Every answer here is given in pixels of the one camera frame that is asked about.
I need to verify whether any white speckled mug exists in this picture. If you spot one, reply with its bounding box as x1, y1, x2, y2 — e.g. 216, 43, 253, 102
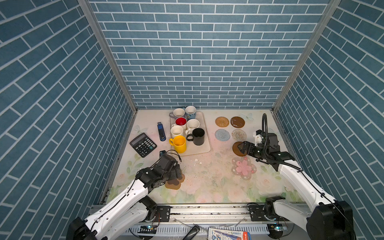
185, 119, 200, 135

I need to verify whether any green circuit board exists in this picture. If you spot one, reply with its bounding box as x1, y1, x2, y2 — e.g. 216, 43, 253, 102
138, 225, 158, 235

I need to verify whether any white mug grey handle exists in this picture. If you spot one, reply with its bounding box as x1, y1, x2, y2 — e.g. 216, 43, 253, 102
169, 108, 186, 119

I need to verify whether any blue grey woven coaster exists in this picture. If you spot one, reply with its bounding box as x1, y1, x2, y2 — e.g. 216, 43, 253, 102
215, 129, 231, 142

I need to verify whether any black handheld device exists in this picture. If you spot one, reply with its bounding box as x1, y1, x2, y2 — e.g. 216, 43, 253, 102
183, 225, 201, 240

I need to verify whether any cream white mug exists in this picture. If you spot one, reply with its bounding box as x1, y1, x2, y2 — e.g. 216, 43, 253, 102
171, 125, 185, 139

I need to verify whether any yellow mug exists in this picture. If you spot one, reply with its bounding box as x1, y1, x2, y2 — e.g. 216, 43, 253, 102
169, 136, 187, 154

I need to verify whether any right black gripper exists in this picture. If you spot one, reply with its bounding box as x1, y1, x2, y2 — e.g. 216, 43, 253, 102
237, 139, 268, 160

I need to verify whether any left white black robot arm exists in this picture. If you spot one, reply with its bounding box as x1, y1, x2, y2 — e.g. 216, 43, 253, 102
66, 150, 182, 240

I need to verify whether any brown paw print coaster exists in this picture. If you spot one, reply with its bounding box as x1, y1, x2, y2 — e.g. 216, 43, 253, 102
165, 174, 185, 190

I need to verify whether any beige serving tray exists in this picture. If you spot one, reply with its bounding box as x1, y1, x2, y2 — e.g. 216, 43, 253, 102
180, 112, 212, 157

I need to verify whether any black calculator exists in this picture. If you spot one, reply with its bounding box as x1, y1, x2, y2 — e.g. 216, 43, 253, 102
130, 133, 157, 158

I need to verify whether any red inside mug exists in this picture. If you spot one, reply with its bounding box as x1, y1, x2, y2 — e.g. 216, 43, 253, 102
171, 117, 188, 130

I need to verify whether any aluminium front rail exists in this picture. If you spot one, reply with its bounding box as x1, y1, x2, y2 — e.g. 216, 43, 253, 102
121, 205, 283, 240

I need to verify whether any blue white printed package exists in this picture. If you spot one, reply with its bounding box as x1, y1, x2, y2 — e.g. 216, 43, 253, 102
208, 228, 252, 240

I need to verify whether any light blue floral mug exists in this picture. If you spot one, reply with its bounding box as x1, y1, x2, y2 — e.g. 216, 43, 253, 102
185, 106, 197, 121

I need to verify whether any pink flower coaster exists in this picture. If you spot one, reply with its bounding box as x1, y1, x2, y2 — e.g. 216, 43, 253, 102
231, 157, 257, 181

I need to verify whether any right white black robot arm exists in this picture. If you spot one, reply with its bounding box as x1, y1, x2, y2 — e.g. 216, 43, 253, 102
238, 130, 357, 240

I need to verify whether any blue stapler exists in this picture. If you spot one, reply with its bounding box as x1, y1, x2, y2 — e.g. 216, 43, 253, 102
157, 122, 166, 142

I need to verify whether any dark brown wooden coaster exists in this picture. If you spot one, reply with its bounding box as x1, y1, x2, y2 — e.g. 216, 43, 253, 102
230, 116, 245, 129

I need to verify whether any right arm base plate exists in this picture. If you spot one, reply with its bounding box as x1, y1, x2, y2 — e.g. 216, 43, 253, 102
246, 203, 287, 222

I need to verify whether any brown cork round coaster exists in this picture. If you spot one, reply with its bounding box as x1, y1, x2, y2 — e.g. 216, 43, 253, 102
232, 142, 247, 157

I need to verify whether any black mug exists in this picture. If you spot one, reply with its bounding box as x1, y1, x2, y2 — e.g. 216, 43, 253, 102
186, 128, 205, 146

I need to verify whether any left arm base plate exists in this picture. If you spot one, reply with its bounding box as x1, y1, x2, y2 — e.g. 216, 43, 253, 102
128, 205, 171, 223

